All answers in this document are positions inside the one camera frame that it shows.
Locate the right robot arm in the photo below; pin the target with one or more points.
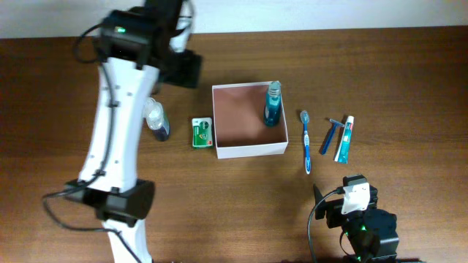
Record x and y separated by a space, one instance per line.
372 235

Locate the white cardboard box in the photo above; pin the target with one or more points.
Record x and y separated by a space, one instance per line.
239 129

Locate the clear purple liquid bottle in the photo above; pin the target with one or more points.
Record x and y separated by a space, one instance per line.
156 119

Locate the blue disposable razor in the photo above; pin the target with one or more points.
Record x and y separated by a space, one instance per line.
335 125

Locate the teal mouthwash bottle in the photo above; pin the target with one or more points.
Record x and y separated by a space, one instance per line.
273 104

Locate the white teal toothpaste tube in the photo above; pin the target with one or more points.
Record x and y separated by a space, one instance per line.
342 155

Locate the green white small box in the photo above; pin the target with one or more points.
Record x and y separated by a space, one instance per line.
202 133

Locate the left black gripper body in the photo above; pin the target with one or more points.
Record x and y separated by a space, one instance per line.
188 69

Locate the blue white toothbrush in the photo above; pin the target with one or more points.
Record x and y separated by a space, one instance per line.
305 120

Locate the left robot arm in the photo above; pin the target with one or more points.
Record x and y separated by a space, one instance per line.
136 49

